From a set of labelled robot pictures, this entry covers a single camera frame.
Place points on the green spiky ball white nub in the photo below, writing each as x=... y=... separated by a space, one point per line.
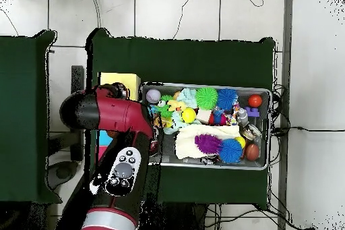
x=206 y=98

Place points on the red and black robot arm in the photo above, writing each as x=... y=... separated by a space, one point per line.
x=118 y=114

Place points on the wooden box with three holes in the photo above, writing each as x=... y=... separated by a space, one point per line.
x=133 y=81

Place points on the shallow mesh bin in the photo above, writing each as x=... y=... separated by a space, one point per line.
x=261 y=159

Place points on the green spiky ball with eyes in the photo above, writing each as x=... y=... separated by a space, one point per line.
x=165 y=111

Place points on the yellow tennis ball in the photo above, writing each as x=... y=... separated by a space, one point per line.
x=188 y=115

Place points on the blue globe ball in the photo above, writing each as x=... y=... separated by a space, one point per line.
x=152 y=109

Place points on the mint green cloth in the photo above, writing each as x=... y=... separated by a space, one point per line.
x=190 y=97

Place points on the cream muslin cloth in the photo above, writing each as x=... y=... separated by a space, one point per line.
x=188 y=141

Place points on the purple spiky toy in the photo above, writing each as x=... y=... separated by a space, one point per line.
x=209 y=143

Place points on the dark green table cloth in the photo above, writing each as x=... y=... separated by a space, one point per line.
x=188 y=60

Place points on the blue spiky ball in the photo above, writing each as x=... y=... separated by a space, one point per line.
x=227 y=99
x=231 y=151

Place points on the black upright panel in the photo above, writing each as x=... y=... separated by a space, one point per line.
x=77 y=79

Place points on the dark green side-table cloth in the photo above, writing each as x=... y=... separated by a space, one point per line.
x=21 y=79

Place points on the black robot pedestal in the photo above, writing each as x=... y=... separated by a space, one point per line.
x=180 y=219

